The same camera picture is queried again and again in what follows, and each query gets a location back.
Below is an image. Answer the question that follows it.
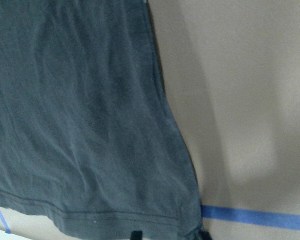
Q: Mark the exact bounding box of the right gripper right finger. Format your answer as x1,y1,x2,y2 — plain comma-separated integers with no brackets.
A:
198,229,212,240

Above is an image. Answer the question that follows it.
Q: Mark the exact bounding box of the black t-shirt with logo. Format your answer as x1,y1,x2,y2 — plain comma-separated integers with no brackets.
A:
0,0,202,240

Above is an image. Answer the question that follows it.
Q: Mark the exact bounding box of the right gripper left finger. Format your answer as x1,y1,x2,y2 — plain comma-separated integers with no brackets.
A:
130,230,143,240

